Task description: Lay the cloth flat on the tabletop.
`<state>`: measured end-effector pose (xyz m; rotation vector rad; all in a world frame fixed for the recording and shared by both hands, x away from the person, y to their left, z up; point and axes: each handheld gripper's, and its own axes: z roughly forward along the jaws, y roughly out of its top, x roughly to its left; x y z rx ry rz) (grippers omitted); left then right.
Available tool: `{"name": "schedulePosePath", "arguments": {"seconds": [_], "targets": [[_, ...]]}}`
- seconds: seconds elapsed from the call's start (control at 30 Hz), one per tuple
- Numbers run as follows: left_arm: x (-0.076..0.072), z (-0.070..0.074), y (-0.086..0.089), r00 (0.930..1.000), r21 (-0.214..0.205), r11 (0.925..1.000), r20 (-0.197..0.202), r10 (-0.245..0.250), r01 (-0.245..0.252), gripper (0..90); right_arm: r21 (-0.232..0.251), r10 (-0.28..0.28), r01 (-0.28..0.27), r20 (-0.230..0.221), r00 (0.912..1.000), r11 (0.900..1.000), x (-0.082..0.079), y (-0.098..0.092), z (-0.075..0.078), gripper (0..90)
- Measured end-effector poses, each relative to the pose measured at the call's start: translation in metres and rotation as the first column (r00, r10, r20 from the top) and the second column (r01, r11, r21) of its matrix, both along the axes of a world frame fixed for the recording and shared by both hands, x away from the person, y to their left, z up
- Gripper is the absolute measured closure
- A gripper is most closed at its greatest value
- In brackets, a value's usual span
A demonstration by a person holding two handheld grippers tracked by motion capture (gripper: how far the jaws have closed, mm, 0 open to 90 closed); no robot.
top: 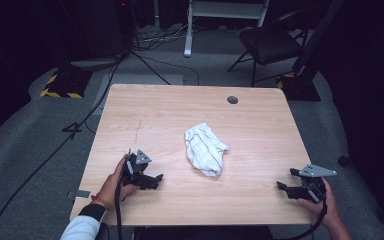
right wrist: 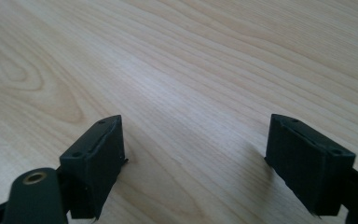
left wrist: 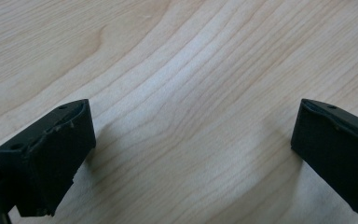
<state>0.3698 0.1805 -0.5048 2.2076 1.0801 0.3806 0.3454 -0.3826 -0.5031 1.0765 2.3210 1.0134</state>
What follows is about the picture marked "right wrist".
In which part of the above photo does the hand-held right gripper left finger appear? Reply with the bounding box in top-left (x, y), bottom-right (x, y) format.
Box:
top-left (59, 114), bottom-right (130, 221)

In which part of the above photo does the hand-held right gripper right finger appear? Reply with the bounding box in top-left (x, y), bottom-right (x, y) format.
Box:
top-left (264, 113), bottom-right (357, 217)

